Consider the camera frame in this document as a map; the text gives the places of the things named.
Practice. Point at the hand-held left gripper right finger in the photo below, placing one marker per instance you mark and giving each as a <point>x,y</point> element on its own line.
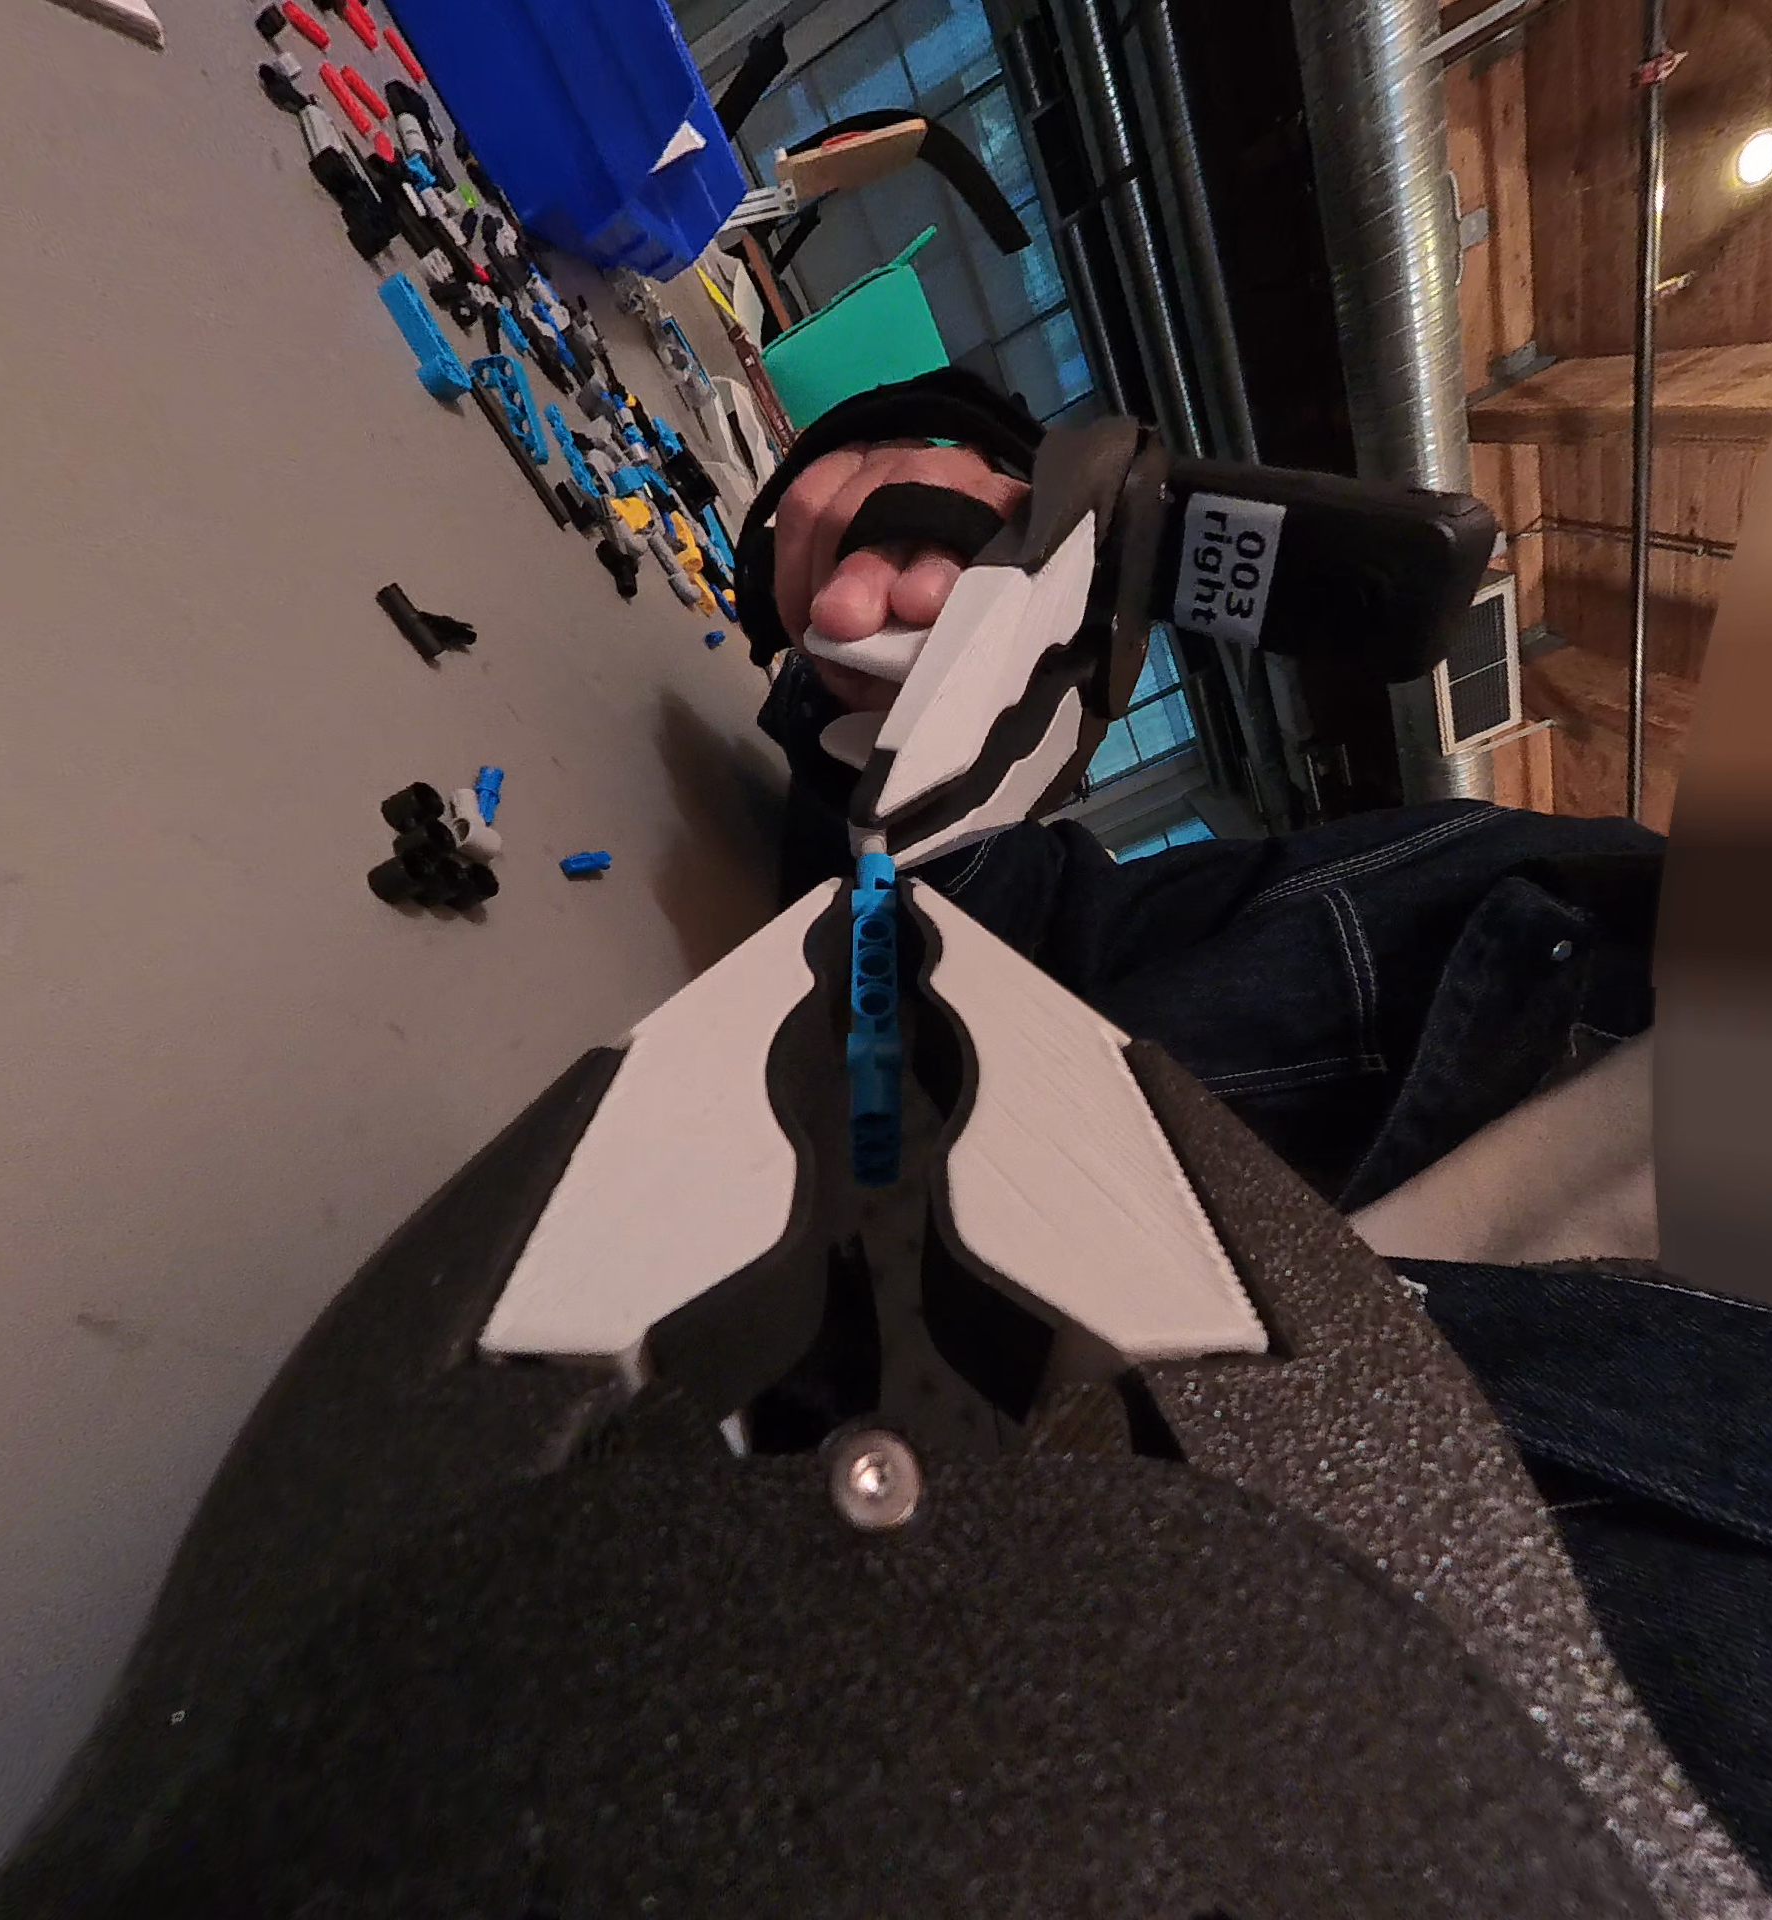
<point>1098,1187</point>

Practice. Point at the white wall vent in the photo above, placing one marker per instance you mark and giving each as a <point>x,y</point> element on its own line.
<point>1479,669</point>

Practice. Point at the blue plastic bin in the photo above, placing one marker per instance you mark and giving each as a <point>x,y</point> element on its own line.
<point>573,104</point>

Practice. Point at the green felt bag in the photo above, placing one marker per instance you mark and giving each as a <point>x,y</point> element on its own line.
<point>857,345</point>

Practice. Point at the ceiling lamp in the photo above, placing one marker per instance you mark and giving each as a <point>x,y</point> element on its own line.
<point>1765,155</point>

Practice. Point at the blue beam brick assembly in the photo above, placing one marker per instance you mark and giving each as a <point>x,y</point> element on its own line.
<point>874,1049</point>

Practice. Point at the silver ventilation duct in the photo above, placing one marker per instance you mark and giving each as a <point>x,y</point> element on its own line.
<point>1389,301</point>

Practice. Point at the white folding stand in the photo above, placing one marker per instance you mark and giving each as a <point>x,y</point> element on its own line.
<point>113,14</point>

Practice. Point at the pile of small brick parts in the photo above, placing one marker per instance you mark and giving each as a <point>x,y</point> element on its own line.
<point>526,314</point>

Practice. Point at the person's right hand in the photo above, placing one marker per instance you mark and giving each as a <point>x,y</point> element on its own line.
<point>886,600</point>

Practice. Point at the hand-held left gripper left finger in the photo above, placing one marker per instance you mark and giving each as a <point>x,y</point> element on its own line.
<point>663,1187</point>

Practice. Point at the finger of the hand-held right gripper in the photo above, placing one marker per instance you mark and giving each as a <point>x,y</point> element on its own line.
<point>992,631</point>
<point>992,803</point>

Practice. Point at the person's white shirt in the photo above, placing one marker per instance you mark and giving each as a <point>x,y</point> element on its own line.
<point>1516,1169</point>

